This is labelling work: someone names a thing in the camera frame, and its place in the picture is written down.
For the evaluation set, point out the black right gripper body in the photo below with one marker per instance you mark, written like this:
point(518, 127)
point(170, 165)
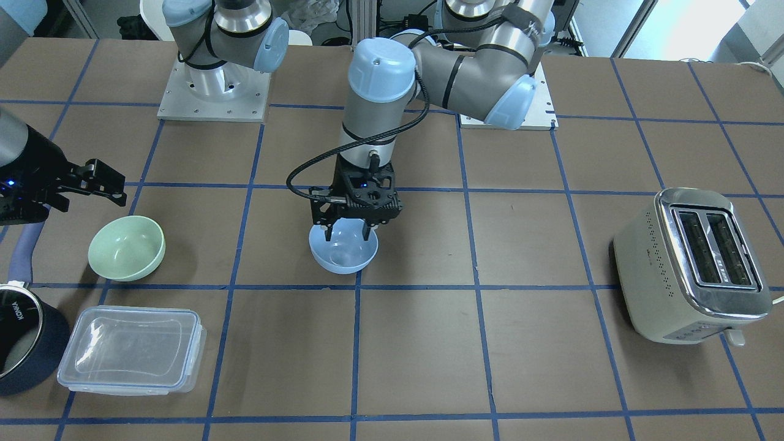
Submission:
point(26, 165)

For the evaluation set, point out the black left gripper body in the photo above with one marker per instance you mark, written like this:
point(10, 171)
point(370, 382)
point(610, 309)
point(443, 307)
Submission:
point(320, 213)

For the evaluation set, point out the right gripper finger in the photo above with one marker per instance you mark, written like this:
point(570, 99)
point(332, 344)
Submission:
point(56, 200)
point(95, 178)

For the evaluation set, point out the blue bowl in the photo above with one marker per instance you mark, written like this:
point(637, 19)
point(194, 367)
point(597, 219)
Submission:
point(347, 252)

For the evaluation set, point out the green bowl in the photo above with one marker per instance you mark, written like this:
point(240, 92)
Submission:
point(127, 249)

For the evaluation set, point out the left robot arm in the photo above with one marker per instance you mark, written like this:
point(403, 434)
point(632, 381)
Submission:
point(480, 64)

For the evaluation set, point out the dark blue saucepan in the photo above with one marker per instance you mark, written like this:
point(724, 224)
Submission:
point(34, 334)

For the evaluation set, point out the clear plastic container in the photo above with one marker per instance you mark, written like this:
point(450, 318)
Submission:
point(133, 351)

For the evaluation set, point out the cream toaster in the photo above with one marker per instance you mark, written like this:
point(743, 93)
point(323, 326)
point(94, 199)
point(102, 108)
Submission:
point(688, 271)

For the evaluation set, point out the aluminium frame post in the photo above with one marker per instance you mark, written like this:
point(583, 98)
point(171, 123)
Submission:
point(363, 19)

